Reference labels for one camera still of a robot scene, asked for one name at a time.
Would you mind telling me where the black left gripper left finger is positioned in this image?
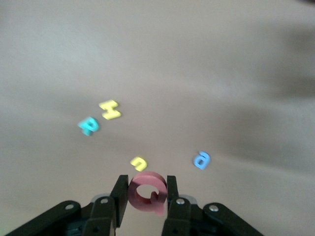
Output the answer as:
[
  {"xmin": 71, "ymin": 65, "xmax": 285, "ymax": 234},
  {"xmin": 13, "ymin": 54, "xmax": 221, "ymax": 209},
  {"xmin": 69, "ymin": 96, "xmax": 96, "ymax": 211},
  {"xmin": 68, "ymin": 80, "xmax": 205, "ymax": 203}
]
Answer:
[{"xmin": 82, "ymin": 175, "xmax": 128, "ymax": 236}]

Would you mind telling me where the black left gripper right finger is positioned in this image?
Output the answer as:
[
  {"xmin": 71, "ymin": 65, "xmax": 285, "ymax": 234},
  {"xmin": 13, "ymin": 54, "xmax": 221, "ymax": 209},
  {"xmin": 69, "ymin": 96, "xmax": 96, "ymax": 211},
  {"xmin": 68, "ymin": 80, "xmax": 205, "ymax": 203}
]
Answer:
[{"xmin": 161, "ymin": 176, "xmax": 195, "ymax": 236}]

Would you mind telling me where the red foam letter Q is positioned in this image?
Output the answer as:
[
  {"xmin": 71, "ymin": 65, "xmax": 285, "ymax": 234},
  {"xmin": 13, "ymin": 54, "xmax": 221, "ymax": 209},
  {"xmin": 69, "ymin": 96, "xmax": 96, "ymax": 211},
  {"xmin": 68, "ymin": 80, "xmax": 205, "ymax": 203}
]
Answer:
[{"xmin": 127, "ymin": 171, "xmax": 168, "ymax": 217}]

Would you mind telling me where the yellow foam letter u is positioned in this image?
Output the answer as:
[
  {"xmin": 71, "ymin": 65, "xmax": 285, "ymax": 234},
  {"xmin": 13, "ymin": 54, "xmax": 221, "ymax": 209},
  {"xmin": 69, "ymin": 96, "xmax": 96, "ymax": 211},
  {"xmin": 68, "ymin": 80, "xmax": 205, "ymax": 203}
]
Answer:
[{"xmin": 129, "ymin": 156, "xmax": 148, "ymax": 172}]

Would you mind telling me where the blue foam letter a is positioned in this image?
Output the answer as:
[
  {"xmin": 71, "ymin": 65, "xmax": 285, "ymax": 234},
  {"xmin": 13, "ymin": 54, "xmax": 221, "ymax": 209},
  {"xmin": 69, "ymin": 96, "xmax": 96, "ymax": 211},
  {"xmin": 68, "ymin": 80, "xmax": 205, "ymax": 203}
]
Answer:
[{"xmin": 193, "ymin": 150, "xmax": 211, "ymax": 171}]

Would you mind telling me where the teal foam letter R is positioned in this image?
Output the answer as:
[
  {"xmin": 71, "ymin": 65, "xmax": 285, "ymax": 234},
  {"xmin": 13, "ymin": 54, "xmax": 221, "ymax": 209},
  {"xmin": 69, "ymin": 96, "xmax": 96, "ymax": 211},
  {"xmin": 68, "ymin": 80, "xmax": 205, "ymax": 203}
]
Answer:
[{"xmin": 77, "ymin": 117, "xmax": 101, "ymax": 137}]

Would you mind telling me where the yellow foam letter H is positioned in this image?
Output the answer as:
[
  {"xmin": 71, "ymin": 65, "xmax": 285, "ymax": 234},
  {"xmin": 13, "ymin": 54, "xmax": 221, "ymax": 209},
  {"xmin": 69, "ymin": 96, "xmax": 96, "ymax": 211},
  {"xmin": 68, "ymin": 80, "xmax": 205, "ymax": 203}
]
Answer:
[{"xmin": 98, "ymin": 99, "xmax": 122, "ymax": 120}]

